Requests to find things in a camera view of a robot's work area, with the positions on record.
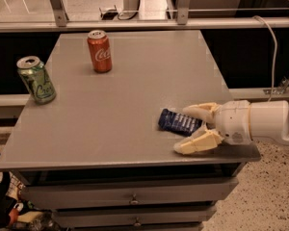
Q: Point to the lower grey drawer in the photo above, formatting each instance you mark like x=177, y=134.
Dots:
x=120, y=217

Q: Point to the clutter pile on floor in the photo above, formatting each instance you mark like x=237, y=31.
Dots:
x=18, y=215

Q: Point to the grey drawer cabinet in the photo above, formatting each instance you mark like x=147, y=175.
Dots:
x=103, y=128

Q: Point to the upper grey drawer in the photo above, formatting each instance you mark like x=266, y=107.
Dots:
x=119, y=194

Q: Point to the red coca-cola can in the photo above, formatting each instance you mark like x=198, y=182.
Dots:
x=100, y=51

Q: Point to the metal railing frame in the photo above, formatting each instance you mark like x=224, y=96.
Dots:
x=117, y=15

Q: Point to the lower drawer knob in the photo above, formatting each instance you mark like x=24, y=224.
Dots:
x=137, y=223

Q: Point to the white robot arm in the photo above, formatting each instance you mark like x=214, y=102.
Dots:
x=269, y=121

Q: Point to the upper drawer knob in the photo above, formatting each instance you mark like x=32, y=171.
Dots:
x=134, y=200

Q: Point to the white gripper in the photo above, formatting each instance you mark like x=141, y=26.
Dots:
x=233, y=121

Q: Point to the green soda can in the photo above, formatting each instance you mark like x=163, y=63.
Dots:
x=36, y=79

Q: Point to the blue rxbar blueberry wrapper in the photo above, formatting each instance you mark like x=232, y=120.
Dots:
x=178, y=123

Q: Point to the drawer knob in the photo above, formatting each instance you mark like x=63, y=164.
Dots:
x=134, y=200
x=137, y=223

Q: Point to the grey drawer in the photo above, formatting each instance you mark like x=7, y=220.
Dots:
x=120, y=217
x=119, y=194

